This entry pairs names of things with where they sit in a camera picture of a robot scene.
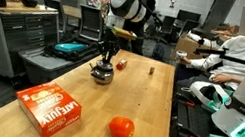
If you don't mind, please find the metal tea pot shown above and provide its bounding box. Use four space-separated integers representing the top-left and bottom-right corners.
86 57 117 87

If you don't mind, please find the shiny metal bowl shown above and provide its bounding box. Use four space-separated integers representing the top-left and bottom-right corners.
96 58 115 70

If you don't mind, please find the operator right hand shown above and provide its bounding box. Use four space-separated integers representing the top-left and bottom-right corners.
179 56 193 66

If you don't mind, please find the cardboard box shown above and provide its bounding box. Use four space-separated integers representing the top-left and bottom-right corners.
172 32 205 65

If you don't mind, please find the white VR headset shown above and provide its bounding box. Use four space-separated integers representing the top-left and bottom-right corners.
185 77 235 116

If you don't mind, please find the white VR controller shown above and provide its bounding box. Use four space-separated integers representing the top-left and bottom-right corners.
174 49 189 61

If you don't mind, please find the white-sleeved left forearm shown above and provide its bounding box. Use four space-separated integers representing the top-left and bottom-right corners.
225 74 245 93

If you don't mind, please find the orange cracker box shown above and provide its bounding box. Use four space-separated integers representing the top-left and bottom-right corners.
8 76 86 137

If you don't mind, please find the orange plastic tomato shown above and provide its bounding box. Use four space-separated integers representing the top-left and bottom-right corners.
106 114 138 137

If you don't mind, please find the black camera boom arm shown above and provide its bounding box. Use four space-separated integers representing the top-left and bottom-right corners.
193 44 229 61

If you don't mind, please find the black bowl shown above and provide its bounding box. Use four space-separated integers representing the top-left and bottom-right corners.
19 0 40 10

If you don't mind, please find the orange spice bottle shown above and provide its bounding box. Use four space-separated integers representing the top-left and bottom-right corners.
115 58 129 72

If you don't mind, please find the yellow wrist-mounted block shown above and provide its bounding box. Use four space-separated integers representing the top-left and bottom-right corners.
110 25 139 43

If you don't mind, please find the grey office chair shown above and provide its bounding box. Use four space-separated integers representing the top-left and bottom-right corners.
36 0 73 35
73 3 109 45

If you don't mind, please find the grey drawer cabinet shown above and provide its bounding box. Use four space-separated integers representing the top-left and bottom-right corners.
0 0 65 86

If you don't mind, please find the grey plastic tote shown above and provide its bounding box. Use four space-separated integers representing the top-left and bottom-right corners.
13 43 95 95

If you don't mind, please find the teal case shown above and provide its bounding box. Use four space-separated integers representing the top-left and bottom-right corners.
53 38 88 57

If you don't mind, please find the person in white shirt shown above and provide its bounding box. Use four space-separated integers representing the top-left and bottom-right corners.
175 0 245 94

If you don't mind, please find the dark computer monitor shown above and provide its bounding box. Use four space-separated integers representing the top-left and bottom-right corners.
175 8 203 25

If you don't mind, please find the orange-handled black clamp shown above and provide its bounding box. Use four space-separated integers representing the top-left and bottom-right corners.
172 90 198 109
174 121 206 137

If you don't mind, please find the small grey-capped jar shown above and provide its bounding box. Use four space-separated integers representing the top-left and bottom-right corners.
148 65 156 76

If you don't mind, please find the person in black clothes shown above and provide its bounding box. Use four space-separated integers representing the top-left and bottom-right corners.
116 0 159 58

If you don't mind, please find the black bar camera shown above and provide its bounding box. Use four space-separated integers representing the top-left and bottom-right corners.
190 26 225 43

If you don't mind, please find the operator left hand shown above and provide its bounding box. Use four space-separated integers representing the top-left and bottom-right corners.
209 71 232 86

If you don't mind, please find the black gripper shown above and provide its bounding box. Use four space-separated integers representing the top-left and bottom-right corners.
93 26 124 66

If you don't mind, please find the white-sleeved right forearm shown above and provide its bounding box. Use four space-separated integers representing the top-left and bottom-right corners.
188 49 224 74

